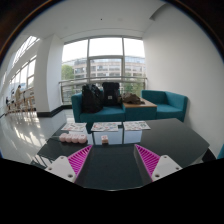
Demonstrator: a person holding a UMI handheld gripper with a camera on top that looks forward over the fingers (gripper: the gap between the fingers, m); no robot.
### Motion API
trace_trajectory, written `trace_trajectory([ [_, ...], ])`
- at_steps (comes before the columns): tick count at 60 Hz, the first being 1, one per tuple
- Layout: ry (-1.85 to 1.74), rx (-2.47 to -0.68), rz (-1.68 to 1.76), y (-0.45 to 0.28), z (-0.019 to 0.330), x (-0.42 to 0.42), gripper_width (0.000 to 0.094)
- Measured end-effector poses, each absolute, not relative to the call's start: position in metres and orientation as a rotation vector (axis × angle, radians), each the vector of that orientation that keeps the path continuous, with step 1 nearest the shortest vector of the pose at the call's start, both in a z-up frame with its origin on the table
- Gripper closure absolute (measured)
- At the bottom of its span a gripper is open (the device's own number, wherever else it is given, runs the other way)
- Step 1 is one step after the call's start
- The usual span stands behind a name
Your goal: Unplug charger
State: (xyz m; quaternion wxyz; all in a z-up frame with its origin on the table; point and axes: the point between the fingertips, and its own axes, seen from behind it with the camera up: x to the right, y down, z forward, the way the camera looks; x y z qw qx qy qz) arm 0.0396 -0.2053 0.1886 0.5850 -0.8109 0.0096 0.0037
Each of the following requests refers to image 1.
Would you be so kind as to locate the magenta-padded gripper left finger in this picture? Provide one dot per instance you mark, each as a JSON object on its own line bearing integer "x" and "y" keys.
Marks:
{"x": 60, "y": 168}

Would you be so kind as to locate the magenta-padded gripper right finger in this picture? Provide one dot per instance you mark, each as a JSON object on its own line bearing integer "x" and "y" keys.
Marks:
{"x": 166, "y": 168}

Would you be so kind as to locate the pink power strip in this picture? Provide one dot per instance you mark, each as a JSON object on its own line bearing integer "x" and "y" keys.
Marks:
{"x": 73, "y": 138}

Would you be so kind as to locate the sticker sheet with brown items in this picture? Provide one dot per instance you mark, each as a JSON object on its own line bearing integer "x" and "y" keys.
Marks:
{"x": 74, "y": 127}

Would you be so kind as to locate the sticker sheet with green items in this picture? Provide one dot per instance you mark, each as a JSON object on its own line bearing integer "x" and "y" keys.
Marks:
{"x": 136, "y": 125}

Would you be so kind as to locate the teal upholstered chair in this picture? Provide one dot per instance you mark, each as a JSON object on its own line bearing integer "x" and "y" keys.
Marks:
{"x": 221, "y": 151}

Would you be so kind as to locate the sticker sheet with round items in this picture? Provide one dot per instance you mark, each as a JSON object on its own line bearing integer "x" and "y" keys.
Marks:
{"x": 104, "y": 126}

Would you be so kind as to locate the wood-topped teal side table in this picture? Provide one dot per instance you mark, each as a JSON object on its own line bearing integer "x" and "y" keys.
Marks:
{"x": 140, "y": 111}

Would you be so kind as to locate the teal armchair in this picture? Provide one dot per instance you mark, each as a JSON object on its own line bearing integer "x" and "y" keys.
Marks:
{"x": 175, "y": 103}

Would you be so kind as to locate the teal sofa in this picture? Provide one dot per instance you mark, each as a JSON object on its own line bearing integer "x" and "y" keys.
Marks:
{"x": 106, "y": 115}

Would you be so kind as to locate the large black backpack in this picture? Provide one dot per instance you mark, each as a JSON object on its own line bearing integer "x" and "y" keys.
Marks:
{"x": 91, "y": 100}

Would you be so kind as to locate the wooden stools group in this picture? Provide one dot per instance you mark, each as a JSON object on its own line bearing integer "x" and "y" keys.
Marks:
{"x": 28, "y": 100}

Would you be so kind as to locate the brown jacket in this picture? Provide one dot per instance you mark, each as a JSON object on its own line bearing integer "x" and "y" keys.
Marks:
{"x": 131, "y": 98}

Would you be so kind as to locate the person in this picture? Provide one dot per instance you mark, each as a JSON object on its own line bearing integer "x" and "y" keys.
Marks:
{"x": 18, "y": 95}
{"x": 7, "y": 102}

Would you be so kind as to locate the metal window railing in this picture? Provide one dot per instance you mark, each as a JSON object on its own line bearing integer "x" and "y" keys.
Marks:
{"x": 70, "y": 81}

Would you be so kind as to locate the black backpack with label patch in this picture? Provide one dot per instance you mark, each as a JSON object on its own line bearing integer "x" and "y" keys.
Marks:
{"x": 110, "y": 93}

